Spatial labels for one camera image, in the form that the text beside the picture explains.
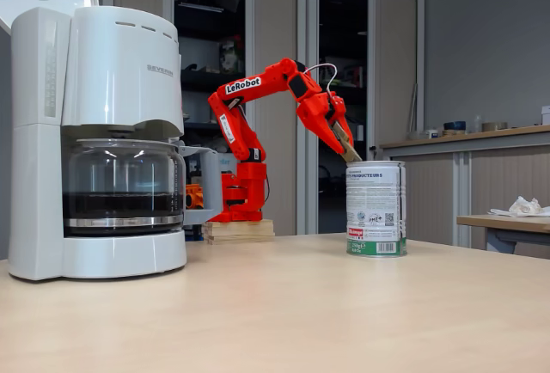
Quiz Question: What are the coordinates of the grey tambour door cabinet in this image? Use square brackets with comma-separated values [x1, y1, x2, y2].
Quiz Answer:
[307, 0, 426, 248]
[102, 0, 309, 236]

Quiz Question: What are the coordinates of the orange plastic clamp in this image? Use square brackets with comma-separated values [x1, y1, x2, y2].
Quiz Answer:
[185, 183, 205, 210]

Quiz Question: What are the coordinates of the white servo wire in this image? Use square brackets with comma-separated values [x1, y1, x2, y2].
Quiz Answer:
[302, 62, 339, 95]

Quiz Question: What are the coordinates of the crumpled white cloth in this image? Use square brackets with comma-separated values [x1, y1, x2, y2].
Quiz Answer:
[488, 195, 550, 218]

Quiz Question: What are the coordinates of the glass carafe with grey handle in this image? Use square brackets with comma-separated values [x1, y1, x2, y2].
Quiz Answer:
[62, 138, 224, 237]

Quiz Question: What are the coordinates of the wooden base block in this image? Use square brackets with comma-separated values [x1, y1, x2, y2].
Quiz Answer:
[201, 217, 276, 245]

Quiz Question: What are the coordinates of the white coffee maker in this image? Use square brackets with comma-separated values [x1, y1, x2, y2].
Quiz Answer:
[0, 0, 188, 282]

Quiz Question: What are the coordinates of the low grey sideboard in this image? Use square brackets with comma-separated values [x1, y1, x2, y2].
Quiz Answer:
[380, 125, 550, 258]

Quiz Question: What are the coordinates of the white green coffee tin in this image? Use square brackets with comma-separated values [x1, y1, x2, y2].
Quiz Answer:
[345, 160, 408, 258]

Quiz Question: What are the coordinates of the grey leaning rod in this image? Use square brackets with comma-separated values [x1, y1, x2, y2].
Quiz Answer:
[406, 83, 419, 133]

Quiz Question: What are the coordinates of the small wooden table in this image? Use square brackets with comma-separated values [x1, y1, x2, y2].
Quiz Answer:
[455, 213, 550, 258]

